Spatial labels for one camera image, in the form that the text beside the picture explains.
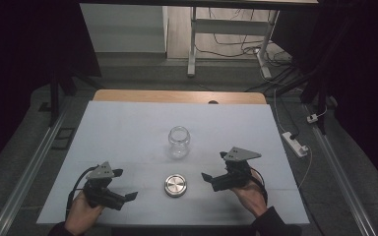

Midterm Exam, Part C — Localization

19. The tangle of black floor cables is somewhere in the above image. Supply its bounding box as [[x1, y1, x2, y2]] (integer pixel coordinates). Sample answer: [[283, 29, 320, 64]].
[[195, 8, 293, 68]]

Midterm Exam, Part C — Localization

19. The white power strip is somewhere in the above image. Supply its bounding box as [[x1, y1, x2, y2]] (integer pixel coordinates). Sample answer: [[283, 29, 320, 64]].
[[282, 131, 309, 158]]

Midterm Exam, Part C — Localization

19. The white cabinet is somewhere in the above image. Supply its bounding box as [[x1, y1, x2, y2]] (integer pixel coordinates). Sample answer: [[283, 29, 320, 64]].
[[78, 3, 169, 53]]

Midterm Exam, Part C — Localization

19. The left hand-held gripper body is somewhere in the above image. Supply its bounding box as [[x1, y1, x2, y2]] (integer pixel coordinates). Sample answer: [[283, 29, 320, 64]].
[[83, 161, 128, 211]]

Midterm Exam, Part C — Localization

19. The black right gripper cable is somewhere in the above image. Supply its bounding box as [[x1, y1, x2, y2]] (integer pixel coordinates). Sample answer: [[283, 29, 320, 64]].
[[249, 166, 270, 207]]

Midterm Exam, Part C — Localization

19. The person's left hand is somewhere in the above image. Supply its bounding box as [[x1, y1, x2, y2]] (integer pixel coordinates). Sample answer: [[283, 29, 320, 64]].
[[64, 190, 104, 236]]

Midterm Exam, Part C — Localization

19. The black rectangular floor plate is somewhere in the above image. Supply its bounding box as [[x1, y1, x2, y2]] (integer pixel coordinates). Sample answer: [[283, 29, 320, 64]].
[[51, 127, 77, 151]]

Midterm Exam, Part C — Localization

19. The white table cover sheet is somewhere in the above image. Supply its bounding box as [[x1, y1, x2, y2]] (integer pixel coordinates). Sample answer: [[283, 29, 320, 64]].
[[36, 100, 310, 227]]

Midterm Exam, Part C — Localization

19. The black curtain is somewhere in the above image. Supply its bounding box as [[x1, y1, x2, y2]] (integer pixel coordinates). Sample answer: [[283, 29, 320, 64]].
[[272, 0, 378, 198], [0, 0, 101, 180]]

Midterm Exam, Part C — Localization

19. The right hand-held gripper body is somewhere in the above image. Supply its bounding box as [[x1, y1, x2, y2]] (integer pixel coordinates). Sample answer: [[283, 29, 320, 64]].
[[211, 147, 263, 193]]

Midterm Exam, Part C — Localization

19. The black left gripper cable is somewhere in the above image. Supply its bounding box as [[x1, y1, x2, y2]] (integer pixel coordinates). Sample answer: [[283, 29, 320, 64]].
[[66, 166, 98, 219]]

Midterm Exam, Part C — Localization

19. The wooden table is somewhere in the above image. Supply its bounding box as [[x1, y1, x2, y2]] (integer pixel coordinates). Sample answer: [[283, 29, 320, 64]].
[[93, 88, 268, 105]]

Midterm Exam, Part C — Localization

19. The person's right hand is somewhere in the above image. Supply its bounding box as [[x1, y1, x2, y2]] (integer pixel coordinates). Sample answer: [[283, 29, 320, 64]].
[[232, 170, 269, 218]]

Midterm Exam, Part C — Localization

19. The round silver metal jar lid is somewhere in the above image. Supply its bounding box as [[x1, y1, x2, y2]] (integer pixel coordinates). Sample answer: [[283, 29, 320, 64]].
[[163, 173, 188, 199]]

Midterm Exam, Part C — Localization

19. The clear glass jar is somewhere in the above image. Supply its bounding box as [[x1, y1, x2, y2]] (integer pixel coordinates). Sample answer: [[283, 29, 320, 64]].
[[167, 126, 191, 160]]

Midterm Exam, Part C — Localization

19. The aluminium floor rail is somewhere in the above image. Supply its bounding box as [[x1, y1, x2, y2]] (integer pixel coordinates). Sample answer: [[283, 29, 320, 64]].
[[0, 97, 72, 236], [303, 104, 377, 236]]

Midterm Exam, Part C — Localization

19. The black metal stand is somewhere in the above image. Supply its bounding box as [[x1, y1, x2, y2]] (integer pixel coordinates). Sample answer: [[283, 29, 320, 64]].
[[38, 65, 102, 128], [265, 58, 330, 136]]

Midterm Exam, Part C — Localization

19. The thin white cable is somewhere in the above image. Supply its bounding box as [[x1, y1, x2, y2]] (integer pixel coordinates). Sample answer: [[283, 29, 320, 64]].
[[298, 146, 313, 189]]

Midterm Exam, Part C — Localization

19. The white desk frame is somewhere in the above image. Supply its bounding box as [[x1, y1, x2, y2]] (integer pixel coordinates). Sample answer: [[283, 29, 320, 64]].
[[186, 6, 281, 80]]

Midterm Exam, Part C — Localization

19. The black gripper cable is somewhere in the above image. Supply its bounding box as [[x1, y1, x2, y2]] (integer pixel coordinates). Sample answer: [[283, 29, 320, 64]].
[[249, 166, 270, 207], [66, 166, 98, 219]]

